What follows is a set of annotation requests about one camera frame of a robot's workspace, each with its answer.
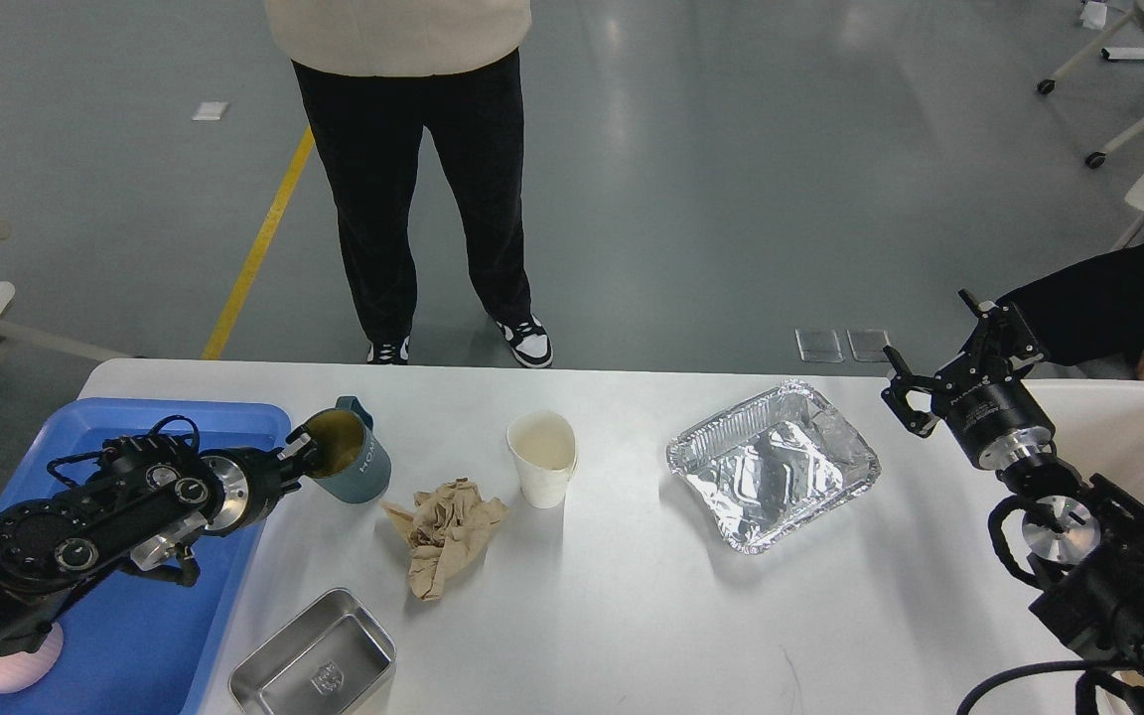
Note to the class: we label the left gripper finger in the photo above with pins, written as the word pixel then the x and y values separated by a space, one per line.
pixel 299 468
pixel 301 449

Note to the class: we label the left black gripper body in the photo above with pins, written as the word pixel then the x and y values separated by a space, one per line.
pixel 251 483

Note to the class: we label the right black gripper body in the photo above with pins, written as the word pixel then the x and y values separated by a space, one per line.
pixel 998 424

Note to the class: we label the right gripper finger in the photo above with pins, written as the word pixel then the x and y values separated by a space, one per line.
pixel 902 383
pixel 1002 348

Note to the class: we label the teal mug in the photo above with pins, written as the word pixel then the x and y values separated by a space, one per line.
pixel 348 462

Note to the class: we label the aluminium foil tray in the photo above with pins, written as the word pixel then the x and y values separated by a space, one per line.
pixel 767 466

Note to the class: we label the stainless steel box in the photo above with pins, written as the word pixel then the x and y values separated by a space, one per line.
pixel 329 658

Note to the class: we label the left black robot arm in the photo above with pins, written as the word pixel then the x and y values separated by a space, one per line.
pixel 152 496

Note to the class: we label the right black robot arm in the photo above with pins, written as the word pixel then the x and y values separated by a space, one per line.
pixel 1079 541

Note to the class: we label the white plastic bin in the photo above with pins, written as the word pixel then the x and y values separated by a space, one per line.
pixel 1099 428

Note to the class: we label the seated person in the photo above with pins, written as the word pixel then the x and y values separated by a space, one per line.
pixel 1089 310

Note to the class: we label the crumpled brown paper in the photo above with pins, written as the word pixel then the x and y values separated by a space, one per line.
pixel 446 531

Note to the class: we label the blue plastic tray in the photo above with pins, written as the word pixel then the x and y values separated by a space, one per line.
pixel 138 646

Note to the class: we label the white paper cup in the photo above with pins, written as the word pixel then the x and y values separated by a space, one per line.
pixel 544 451

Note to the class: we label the pink mug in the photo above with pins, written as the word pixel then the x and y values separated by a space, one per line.
pixel 22 670

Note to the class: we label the standing person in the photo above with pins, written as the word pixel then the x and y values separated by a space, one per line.
pixel 374 78

